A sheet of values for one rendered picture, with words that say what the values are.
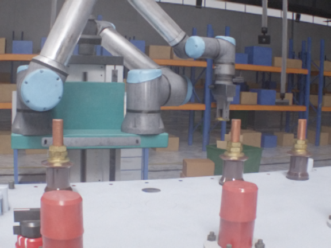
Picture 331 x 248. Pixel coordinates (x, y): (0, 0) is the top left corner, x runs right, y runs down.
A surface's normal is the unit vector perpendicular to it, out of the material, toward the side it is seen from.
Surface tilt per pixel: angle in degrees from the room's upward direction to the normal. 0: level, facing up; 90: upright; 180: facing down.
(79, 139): 90
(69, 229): 89
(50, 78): 95
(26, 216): 90
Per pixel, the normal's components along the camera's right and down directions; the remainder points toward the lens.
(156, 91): 0.72, 0.09
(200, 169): 0.11, 0.10
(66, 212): 0.39, 0.08
